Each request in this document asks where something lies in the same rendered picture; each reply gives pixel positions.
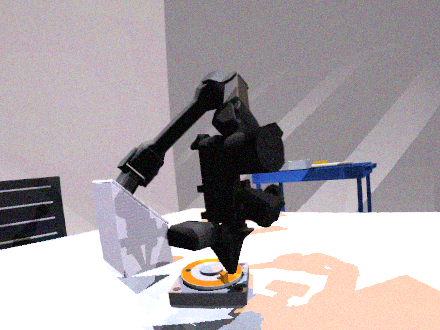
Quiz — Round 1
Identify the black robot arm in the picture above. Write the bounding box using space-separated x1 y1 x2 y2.
115 70 285 228

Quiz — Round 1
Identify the orange round plate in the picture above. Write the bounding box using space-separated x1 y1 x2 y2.
181 258 243 290

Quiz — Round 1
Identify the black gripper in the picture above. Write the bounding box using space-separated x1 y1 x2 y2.
167 174 255 275

